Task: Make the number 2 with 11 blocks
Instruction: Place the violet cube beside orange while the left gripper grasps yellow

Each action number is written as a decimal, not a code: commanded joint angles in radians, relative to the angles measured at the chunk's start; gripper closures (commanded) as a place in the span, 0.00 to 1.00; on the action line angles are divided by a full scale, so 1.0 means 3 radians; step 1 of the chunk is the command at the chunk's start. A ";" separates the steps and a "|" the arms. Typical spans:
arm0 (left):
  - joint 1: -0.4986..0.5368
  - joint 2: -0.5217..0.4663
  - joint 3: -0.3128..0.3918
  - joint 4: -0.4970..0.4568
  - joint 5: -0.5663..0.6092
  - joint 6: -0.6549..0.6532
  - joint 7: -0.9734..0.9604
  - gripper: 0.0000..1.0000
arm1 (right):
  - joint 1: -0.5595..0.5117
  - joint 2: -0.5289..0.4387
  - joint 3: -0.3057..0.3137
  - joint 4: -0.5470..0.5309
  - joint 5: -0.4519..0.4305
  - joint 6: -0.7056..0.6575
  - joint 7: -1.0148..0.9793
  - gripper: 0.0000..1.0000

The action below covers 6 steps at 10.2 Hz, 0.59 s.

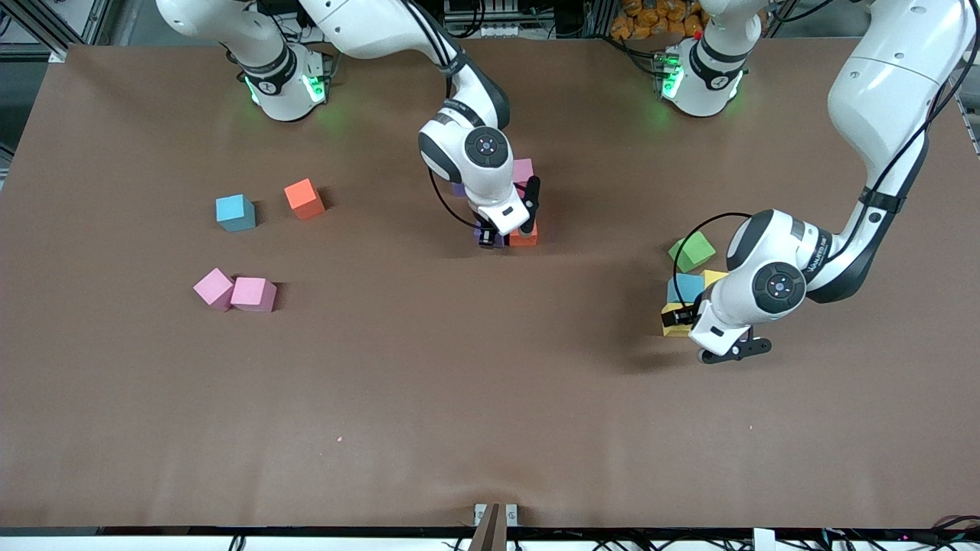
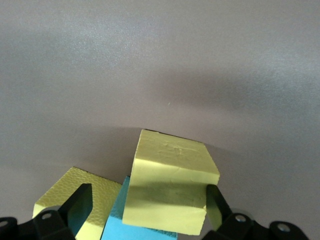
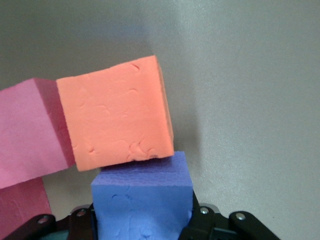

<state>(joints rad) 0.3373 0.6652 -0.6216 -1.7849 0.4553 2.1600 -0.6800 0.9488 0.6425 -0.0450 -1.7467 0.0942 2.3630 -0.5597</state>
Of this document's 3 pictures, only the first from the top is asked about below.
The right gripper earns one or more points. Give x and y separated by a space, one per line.
488 234

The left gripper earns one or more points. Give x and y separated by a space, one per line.
686 314

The yellow foam cube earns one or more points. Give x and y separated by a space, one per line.
712 277
674 330

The cyan foam cube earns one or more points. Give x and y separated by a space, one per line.
685 287
233 210

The orange foam cube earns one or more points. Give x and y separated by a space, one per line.
304 197
519 239

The red foam cube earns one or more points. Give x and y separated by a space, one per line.
520 191

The pink foam cube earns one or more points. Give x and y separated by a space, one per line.
213 287
253 292
524 170

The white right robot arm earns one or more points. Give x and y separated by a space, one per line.
367 30

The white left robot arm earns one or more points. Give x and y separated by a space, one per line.
888 92

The green foam cube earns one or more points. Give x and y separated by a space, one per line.
691 249

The brown table cover sheet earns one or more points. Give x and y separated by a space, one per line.
490 398

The white power strip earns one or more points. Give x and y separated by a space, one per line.
490 30

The bag of orange items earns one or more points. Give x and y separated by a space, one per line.
651 19

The metal clamp bracket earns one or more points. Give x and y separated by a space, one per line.
490 528

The aluminium frame profile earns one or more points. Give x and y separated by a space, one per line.
57 53
965 107

